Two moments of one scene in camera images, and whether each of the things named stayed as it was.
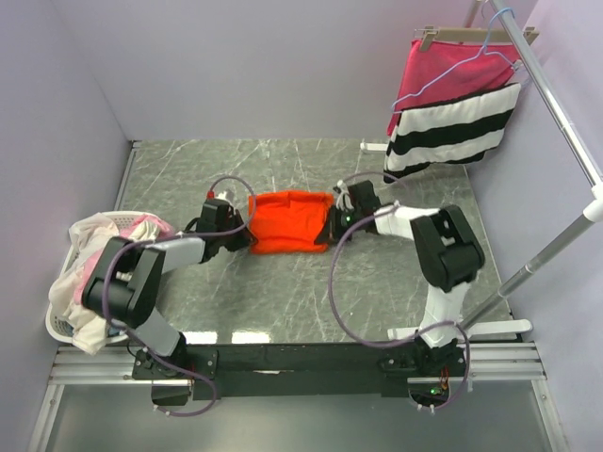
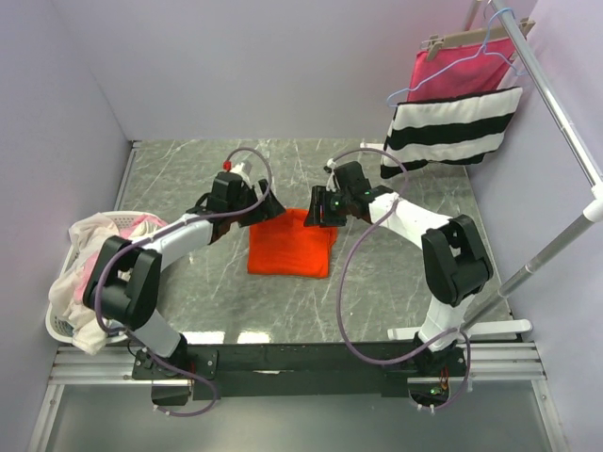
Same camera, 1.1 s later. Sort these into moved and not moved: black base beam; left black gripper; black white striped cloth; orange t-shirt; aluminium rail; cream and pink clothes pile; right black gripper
Moved: right black gripper; left black gripper; orange t-shirt
Not moved: black base beam; aluminium rail; cream and pink clothes pile; black white striped cloth
